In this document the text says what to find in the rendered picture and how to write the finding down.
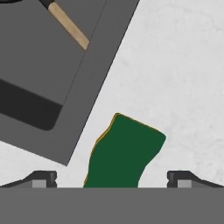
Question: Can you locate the black pan with wooden handle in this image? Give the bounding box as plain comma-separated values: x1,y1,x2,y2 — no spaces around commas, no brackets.
0,0,91,52

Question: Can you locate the grey sink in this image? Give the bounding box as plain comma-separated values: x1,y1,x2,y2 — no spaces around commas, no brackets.
0,0,141,167

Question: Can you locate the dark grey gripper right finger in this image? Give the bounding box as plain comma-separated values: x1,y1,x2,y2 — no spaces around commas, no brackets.
166,170,224,189

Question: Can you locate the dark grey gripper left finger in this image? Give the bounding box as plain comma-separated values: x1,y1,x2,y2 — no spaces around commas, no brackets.
0,170,58,189

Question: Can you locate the green sponge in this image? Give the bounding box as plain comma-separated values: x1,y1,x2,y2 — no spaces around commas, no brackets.
83,112,167,189

